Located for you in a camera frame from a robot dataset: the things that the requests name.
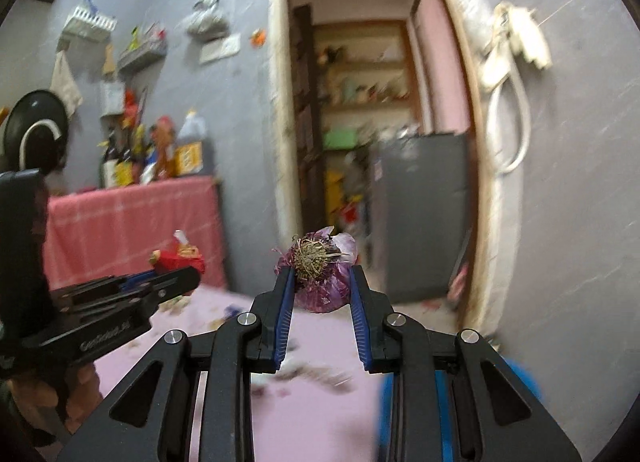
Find white hanging towel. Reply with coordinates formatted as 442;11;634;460
50;50;84;115

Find white wall switch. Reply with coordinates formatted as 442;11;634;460
200;36;242;65

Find grey utensil holder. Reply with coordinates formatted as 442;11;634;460
100;79;126;117

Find blue plastic bin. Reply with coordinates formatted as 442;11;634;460
382;357;543;462

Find pink cloth item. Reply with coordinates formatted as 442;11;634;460
449;262;472;303

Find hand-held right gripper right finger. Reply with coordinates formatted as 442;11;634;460
348;264;583;462

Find white cable on wall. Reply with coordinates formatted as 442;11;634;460
480;2;553;175

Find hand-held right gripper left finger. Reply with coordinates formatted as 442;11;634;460
55;266;297;462

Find red plastic bag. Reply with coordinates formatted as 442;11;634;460
124;90;144;129

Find dark sauce bottle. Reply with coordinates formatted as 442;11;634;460
102;129;121;187
116;132;137;187

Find large cooking oil jug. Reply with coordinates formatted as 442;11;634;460
175;110;207;177

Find pink floral tablecloth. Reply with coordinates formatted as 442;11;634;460
92;284;501;462

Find person's left hand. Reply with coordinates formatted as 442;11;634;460
10;364;103;443

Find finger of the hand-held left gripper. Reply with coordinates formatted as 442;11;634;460
64;267;201;323
52;271;157;305

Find orange plastic bottle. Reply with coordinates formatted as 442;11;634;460
151;117;177;181

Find pink checked cloth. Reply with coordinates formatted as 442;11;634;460
42;176;228;293

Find green box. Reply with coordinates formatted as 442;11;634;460
322;129;364;151

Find grey wall shelf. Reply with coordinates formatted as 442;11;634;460
117;24;168;73

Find grey refrigerator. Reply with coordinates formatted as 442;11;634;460
370;134;474;305

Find black wok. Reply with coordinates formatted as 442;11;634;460
0;89;69;177

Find hanging clear plastic bag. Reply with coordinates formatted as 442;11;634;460
186;0;231;37

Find red onion piece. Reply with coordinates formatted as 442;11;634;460
272;226;359;313

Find white wall rack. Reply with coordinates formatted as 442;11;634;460
62;0;117;40

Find red snack packet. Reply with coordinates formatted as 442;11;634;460
148;231;207;273

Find yellow plastic stool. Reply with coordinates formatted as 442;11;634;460
325;169;347;217

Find wooden door frame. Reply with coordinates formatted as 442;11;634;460
269;0;507;339

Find wooden wall shelves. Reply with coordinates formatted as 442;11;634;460
312;22;417;143

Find dark wooden door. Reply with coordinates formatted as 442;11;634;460
291;4;327;233

